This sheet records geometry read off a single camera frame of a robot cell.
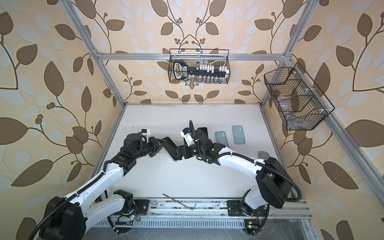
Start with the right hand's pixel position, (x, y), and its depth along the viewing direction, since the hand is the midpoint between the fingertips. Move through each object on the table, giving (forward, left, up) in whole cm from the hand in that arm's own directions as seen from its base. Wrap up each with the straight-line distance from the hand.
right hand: (178, 152), depth 78 cm
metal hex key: (-24, -7, -16) cm, 30 cm away
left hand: (+5, +5, +4) cm, 8 cm away
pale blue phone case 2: (+18, -27, -16) cm, 36 cm away
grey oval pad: (+3, -51, -14) cm, 53 cm away
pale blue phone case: (+19, -39, -16) cm, 46 cm away
